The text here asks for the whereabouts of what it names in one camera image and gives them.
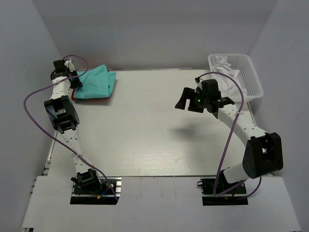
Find teal polo shirt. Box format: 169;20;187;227
74;65;116;99

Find folded red t shirt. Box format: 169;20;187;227
71;89;107;101

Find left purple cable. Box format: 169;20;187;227
23;55;119;201

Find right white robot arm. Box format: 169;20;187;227
175;79;283;193

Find purple cable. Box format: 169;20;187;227
194;72;263;198
23;55;119;201

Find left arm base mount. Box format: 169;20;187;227
70;169;122;205

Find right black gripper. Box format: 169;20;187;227
175;87;210;113

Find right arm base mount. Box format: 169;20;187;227
197;177;249;206

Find white plastic basket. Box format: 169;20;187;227
208;53;264;102

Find crumpled white t shirt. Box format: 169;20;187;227
211;55;247;98

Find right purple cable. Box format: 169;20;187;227
194;72;263;198

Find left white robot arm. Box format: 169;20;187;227
44;58;102;193

